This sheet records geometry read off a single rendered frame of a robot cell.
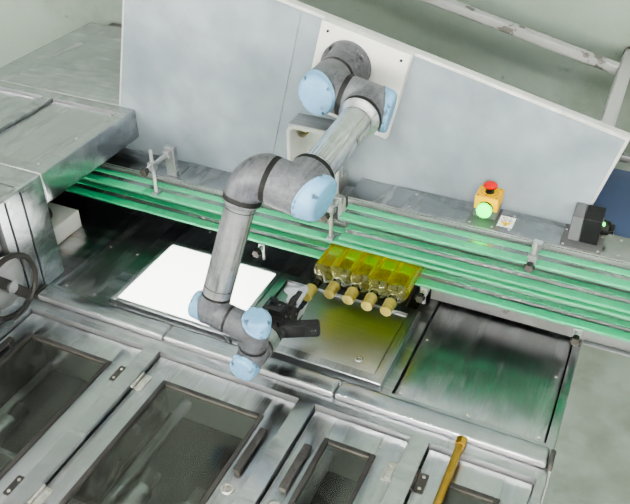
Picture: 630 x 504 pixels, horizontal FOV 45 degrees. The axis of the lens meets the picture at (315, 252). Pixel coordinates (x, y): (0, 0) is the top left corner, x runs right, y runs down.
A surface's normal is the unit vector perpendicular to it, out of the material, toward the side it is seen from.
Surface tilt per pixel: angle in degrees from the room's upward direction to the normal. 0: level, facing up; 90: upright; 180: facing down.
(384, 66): 0
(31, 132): 90
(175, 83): 0
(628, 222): 90
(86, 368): 90
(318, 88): 7
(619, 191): 90
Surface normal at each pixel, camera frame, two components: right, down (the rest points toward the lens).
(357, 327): -0.01, -0.81
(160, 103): -0.42, 0.54
